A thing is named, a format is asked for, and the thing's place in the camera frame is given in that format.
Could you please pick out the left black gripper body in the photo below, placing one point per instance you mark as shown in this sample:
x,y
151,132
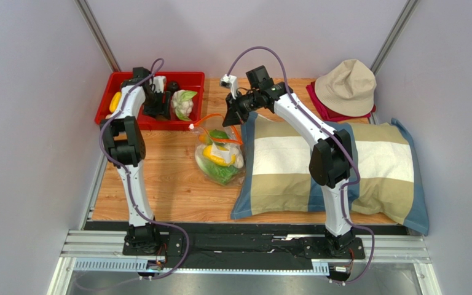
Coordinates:
x,y
153,105

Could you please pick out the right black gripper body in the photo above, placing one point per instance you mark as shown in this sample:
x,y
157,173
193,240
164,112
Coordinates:
x,y
238,106

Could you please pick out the clear zip top bag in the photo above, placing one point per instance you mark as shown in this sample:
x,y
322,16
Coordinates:
x,y
214,121

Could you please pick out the yellow bell pepper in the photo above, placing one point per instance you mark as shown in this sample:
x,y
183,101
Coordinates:
x,y
219,155

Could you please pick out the green lettuce cabbage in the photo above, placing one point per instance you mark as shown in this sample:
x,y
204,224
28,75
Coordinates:
x,y
219,174

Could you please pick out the green orange mango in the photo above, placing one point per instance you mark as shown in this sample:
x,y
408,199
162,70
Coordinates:
x,y
218,134

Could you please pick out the white radish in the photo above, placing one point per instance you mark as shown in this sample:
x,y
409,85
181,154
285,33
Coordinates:
x,y
238,158

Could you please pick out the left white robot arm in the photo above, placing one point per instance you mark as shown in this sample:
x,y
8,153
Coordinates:
x,y
122,144

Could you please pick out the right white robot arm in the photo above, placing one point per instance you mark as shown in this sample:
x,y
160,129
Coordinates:
x,y
331,159

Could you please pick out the dark avocado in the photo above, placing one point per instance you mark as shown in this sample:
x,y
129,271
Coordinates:
x,y
173,86

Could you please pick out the white cauliflower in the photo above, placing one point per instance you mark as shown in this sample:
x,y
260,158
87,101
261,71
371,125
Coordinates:
x,y
182,104

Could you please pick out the yellow corn cob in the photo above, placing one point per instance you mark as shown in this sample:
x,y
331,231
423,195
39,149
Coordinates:
x,y
115,102

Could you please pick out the red cloth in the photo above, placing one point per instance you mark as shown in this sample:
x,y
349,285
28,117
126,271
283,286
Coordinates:
x,y
326,113

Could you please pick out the beige bucket hat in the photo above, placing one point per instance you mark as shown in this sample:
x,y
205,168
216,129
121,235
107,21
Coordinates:
x,y
348,89

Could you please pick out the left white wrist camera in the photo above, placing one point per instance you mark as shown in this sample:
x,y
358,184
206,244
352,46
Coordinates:
x,y
159,84

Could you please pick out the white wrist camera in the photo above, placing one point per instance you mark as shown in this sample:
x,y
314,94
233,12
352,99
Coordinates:
x,y
230,82
159,84

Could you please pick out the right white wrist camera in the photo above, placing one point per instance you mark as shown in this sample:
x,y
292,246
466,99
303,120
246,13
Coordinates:
x,y
230,82

